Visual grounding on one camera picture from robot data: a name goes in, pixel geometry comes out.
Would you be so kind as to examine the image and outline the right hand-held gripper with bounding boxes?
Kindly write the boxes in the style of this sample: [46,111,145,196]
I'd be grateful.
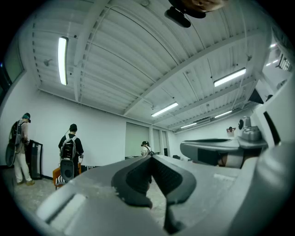
[179,116,269,167]

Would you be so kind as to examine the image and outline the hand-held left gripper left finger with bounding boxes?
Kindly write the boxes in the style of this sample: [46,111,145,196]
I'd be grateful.
[55,154,153,209]

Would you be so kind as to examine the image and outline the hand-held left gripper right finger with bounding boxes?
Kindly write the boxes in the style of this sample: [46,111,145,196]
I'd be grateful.
[151,154,261,235]

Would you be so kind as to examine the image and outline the white roller blind window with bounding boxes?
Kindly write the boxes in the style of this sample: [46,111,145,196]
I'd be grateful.
[125,122,150,160]
[152,128,161,154]

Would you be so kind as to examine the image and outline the grey backpack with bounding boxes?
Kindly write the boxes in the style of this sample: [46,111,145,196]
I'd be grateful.
[59,135,77,183]

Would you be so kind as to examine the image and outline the orange chair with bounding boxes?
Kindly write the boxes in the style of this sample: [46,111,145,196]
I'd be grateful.
[52,162,82,190]

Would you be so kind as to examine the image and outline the black cabinet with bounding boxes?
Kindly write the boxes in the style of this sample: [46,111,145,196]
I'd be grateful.
[24,139,44,181]

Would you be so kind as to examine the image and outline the black backpack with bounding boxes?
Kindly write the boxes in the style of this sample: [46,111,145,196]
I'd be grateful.
[6,120,23,168]

